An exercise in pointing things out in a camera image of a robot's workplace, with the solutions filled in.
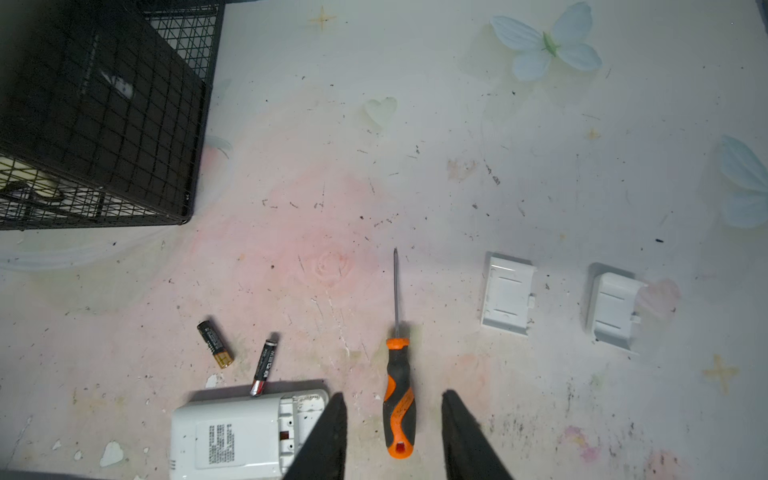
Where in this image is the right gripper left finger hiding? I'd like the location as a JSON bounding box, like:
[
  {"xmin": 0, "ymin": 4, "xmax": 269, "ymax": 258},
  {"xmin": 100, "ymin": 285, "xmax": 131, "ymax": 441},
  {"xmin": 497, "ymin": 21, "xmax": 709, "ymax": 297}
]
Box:
[{"xmin": 283, "ymin": 393, "xmax": 348, "ymax": 480}]

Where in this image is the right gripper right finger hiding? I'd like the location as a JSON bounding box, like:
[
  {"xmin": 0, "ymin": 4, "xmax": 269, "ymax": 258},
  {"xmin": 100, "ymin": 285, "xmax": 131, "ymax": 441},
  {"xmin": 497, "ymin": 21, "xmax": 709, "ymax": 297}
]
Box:
[{"xmin": 441, "ymin": 390, "xmax": 513, "ymax": 480}]

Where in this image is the white remote control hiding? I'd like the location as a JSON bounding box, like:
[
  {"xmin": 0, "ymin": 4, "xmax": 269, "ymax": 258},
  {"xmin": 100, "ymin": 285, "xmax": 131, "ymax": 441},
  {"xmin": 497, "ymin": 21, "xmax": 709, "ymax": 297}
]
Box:
[{"xmin": 169, "ymin": 390, "xmax": 329, "ymax": 479}]

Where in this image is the orange black screwdriver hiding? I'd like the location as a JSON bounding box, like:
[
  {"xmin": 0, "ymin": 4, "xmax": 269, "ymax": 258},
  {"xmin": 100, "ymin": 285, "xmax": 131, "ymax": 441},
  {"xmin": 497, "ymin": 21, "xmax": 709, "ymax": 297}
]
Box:
[{"xmin": 382, "ymin": 248, "xmax": 417, "ymax": 460}]

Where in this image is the red black AA battery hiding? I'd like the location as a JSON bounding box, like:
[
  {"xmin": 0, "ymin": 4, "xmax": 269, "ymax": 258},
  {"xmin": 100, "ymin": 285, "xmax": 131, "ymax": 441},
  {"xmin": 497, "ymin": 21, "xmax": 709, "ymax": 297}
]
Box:
[{"xmin": 249, "ymin": 339, "xmax": 278, "ymax": 397}]

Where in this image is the white battery cover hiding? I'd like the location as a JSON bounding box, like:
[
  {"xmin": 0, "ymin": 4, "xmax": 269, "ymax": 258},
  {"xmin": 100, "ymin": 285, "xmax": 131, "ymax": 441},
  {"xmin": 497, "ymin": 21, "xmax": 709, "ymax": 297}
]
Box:
[
  {"xmin": 585, "ymin": 263, "xmax": 647, "ymax": 354},
  {"xmin": 481, "ymin": 253, "xmax": 536, "ymax": 337}
]

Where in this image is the black box in basket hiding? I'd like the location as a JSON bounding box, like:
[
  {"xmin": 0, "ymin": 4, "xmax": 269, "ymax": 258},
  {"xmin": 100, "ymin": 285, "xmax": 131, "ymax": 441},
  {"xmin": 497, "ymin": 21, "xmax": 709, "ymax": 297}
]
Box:
[{"xmin": 0, "ymin": 0, "xmax": 208, "ymax": 220}]

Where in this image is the black wire mesh basket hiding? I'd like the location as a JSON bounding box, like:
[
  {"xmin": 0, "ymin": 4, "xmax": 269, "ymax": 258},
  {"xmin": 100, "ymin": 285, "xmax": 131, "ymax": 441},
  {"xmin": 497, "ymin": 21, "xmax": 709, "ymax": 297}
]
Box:
[{"xmin": 0, "ymin": 0, "xmax": 227, "ymax": 232}]

